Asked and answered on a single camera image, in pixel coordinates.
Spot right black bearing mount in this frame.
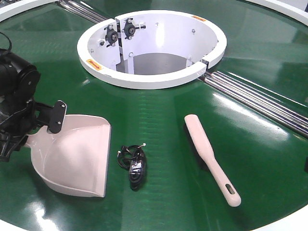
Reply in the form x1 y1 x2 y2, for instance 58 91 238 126
122 18 146 40

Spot black bearing mount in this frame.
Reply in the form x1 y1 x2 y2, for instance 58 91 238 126
122 18 146 40
104 25 118 47

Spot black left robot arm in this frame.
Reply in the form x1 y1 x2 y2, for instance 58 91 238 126
0 49 53 162

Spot white inner conveyor ring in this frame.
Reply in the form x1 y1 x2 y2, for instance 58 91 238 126
77 10 227 90

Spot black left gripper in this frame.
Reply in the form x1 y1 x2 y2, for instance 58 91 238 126
0 98 54 162

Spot far steel transfer rollers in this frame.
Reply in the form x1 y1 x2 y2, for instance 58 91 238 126
56 0 108 24

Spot black cable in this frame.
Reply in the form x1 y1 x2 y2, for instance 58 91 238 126
116 143 147 192

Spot beige hand brush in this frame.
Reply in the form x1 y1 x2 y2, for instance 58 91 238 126
184 114 242 207

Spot white outer conveyor rim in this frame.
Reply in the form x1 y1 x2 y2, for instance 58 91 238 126
0 0 308 26

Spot pink dustpan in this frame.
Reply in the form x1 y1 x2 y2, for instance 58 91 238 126
25 115 111 197

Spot steel transfer rollers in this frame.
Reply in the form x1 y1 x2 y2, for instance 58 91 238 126
199 71 308 138
56 0 108 24

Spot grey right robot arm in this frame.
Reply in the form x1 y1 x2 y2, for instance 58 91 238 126
304 157 308 173

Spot left black bearing mount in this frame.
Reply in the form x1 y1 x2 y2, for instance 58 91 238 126
104 25 118 47

